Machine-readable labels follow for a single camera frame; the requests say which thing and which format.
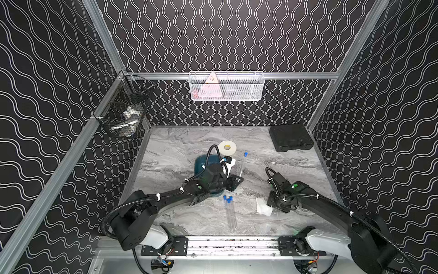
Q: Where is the black wire basket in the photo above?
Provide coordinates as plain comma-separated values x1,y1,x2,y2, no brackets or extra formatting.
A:
98,75,157,139

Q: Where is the clear wire basket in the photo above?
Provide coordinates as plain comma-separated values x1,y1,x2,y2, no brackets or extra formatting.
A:
188,71,265,101

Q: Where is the teal plastic tray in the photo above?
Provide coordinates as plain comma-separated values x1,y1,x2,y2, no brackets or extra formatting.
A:
194,154,224,198

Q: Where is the pink triangular card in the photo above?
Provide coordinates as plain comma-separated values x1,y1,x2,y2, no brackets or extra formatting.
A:
197,72,223,100

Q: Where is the white wipe cloth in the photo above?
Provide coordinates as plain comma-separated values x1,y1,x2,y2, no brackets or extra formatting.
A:
255,198,273,217

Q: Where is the blue capped test tube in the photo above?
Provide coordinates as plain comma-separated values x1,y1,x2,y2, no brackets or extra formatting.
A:
228,196,237,231
239,151,248,177
223,195,234,232

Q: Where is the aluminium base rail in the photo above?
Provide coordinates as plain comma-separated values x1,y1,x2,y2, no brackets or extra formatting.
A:
99,235,370,258

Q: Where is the black plastic case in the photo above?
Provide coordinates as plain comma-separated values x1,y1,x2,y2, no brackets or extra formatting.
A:
269,124,314,153

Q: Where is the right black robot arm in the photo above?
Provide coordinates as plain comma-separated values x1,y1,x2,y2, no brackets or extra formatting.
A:
265,167,419,274

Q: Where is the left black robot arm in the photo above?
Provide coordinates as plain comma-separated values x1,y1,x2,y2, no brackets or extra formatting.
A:
100,163,244,251

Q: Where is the white tape roll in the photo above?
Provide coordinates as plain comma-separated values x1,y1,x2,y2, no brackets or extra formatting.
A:
218,140,237,156

